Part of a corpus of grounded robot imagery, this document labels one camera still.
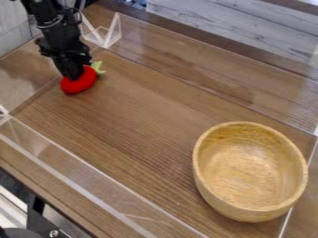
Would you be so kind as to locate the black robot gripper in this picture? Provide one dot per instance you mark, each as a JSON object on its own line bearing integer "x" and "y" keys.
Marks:
{"x": 61, "y": 42}

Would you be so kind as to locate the red plush tomato toy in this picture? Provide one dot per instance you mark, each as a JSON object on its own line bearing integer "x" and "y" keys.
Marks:
{"x": 86, "y": 81}

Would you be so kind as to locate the wooden bowl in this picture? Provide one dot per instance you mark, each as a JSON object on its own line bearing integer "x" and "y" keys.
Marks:
{"x": 250, "y": 171}

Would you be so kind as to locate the clear acrylic corner bracket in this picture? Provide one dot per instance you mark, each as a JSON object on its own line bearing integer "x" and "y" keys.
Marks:
{"x": 102, "y": 36}

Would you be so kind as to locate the clear acrylic barrier wall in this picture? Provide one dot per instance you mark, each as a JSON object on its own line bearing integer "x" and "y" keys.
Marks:
{"x": 106, "y": 154}

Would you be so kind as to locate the black table leg bracket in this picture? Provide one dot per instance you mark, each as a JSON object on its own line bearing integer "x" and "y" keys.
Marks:
{"x": 38, "y": 223}

